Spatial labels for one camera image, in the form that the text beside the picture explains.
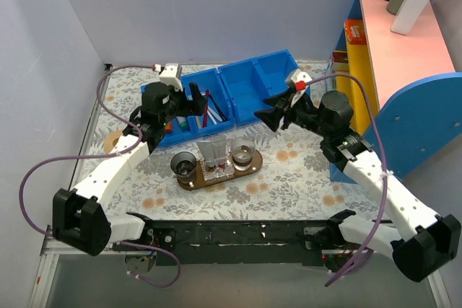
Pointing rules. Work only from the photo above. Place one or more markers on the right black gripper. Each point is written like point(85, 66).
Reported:
point(282, 109)

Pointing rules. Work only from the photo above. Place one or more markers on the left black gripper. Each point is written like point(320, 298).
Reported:
point(186, 103)

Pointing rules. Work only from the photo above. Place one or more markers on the white toothbrush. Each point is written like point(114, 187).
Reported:
point(215, 114)

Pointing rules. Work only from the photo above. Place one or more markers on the clear plastic cup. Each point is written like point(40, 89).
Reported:
point(242, 150)

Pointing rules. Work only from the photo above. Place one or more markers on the dark smoked plastic cup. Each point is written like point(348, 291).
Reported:
point(183, 164)

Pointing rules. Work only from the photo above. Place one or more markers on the clear textured acrylic holder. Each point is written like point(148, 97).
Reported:
point(218, 173)

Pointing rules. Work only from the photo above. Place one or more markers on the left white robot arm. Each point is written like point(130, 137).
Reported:
point(78, 215)

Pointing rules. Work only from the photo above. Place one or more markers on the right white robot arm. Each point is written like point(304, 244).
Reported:
point(420, 241)

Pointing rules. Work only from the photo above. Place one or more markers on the red toothbrush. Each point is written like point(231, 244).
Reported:
point(205, 116)

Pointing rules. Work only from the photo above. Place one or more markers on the oval wooden tray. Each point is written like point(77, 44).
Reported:
point(200, 183)

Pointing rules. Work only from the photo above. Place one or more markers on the white tube green cap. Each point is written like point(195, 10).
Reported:
point(183, 123)

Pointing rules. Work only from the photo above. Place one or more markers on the left blue divided bin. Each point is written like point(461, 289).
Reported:
point(206, 79)

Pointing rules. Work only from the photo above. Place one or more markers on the blue divided bin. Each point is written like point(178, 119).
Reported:
point(249, 82)
point(206, 79)

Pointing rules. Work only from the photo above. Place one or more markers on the right blue divided bin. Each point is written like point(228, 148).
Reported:
point(249, 82)

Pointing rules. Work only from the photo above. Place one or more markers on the floral table mat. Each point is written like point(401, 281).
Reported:
point(293, 183)

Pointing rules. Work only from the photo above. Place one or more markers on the sponge package box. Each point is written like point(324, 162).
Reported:
point(338, 62)

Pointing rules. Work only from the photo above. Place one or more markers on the orange snack box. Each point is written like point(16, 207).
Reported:
point(355, 32)

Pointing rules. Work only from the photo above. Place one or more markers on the blue pink shelf unit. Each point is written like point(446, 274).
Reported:
point(411, 79)

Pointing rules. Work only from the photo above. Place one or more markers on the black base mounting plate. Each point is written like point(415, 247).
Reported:
point(246, 242)

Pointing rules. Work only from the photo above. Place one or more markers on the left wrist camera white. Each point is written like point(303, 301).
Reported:
point(170, 75)

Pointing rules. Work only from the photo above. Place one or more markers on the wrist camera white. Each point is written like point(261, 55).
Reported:
point(297, 80)
point(170, 75)

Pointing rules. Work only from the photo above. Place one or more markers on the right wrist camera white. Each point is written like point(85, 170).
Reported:
point(297, 80)

